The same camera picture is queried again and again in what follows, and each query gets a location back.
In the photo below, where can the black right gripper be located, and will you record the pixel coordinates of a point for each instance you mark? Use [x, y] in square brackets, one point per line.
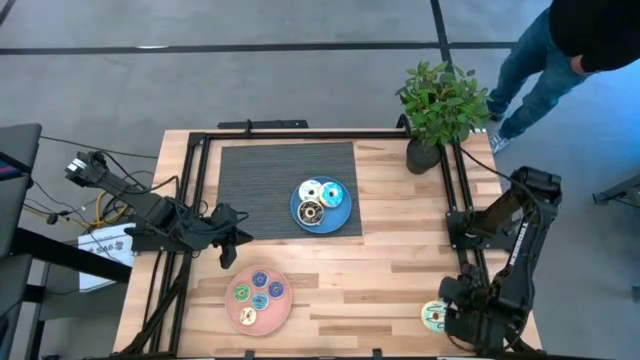
[467, 315]

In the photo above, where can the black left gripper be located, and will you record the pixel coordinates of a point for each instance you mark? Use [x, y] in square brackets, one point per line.
[224, 225]

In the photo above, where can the large mint donut dark squiggle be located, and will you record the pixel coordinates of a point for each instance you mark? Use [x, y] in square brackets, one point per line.
[429, 322]

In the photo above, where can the small dark blue sprinkled donut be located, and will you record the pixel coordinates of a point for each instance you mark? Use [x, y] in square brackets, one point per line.
[256, 283]
[272, 293]

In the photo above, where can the small green-iced donut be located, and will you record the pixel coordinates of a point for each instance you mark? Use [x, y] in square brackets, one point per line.
[238, 296]

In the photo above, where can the small light blue donut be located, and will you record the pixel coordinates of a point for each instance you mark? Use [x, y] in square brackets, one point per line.
[256, 305]

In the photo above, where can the small cream sprinkled donut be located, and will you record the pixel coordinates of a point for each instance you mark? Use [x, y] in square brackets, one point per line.
[243, 320]

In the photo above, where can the large chocolate-iced donut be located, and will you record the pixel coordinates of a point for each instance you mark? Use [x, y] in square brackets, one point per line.
[304, 219]

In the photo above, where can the large white teal-striped donut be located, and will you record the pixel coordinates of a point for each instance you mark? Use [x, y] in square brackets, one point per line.
[306, 187]

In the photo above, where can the large blue-iced yellow donut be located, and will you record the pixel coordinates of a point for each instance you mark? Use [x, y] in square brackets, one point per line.
[337, 200]

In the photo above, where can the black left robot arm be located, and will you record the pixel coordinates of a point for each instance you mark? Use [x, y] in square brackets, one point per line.
[145, 205]

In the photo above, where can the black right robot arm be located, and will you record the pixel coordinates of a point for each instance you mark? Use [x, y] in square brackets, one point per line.
[525, 240]

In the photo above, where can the black table edge clamp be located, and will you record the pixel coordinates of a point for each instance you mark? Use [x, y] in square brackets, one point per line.
[377, 354]
[249, 355]

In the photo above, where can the pink plate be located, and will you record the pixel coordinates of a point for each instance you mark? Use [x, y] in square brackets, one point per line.
[277, 315]

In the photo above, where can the grey woven placemat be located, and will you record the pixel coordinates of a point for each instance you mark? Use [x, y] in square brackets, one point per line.
[260, 170]

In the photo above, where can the blue plate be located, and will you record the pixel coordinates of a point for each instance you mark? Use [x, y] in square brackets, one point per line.
[337, 220]

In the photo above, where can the black bar device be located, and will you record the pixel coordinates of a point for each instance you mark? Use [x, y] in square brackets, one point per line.
[270, 124]

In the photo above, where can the white printed paper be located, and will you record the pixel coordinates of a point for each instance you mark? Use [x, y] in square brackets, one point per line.
[100, 270]

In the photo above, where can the black beam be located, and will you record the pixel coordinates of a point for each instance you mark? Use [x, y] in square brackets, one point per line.
[75, 255]

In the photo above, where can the green plant in black pot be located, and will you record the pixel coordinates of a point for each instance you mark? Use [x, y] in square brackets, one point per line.
[442, 105]

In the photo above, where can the black stand leg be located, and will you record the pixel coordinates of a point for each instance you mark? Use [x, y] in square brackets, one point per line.
[622, 192]

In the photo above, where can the grey desk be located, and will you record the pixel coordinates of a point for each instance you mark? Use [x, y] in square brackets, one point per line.
[17, 145]

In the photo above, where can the person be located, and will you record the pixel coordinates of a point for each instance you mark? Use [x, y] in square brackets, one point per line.
[595, 30]

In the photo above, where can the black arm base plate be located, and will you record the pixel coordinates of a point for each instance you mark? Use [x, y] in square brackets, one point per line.
[142, 242]
[460, 222]

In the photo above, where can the black aluminium table frame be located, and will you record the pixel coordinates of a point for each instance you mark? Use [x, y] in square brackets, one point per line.
[325, 135]

